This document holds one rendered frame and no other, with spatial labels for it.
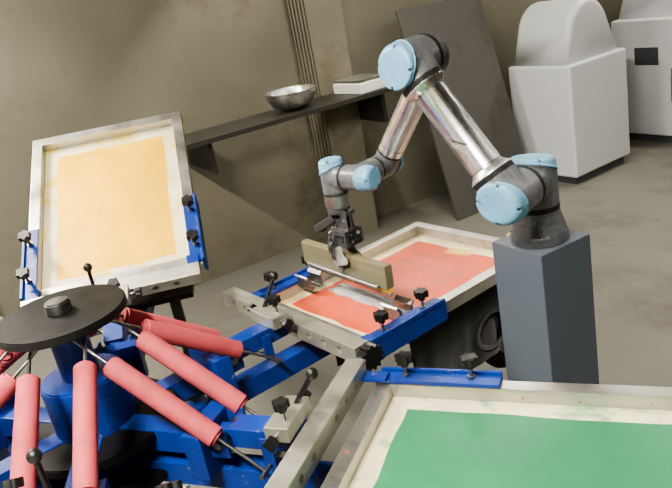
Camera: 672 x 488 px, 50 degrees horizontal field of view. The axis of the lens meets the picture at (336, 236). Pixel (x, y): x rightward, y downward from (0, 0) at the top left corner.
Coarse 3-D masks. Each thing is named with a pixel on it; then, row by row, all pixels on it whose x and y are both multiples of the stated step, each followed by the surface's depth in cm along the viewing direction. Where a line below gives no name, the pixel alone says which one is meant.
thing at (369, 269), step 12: (312, 240) 236; (312, 252) 234; (324, 252) 228; (348, 252) 221; (324, 264) 231; (348, 264) 220; (360, 264) 215; (372, 264) 211; (384, 264) 208; (360, 276) 217; (372, 276) 213; (384, 276) 208; (384, 288) 210
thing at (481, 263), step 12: (468, 264) 244; (480, 264) 242; (492, 264) 240; (468, 276) 235; (444, 288) 230; (348, 312) 226; (360, 312) 224; (372, 312) 223; (348, 324) 218; (360, 324) 217; (372, 324) 215; (384, 324) 214
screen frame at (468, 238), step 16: (416, 224) 280; (384, 240) 270; (400, 240) 274; (448, 240) 267; (464, 240) 261; (480, 240) 254; (368, 256) 265; (288, 288) 244; (464, 288) 219; (480, 288) 222; (448, 304) 213; (320, 320) 216
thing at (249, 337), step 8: (248, 328) 208; (256, 328) 207; (264, 328) 206; (280, 328) 208; (232, 336) 205; (240, 336) 204; (248, 336) 203; (256, 336) 204; (272, 336) 207; (280, 336) 209; (248, 344) 202; (256, 344) 204
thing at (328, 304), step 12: (396, 252) 266; (408, 252) 264; (420, 252) 262; (432, 252) 260; (324, 288) 247; (300, 300) 241; (312, 300) 239; (324, 300) 238; (336, 300) 236; (348, 300) 234; (312, 312) 231; (324, 312) 229; (336, 312) 227
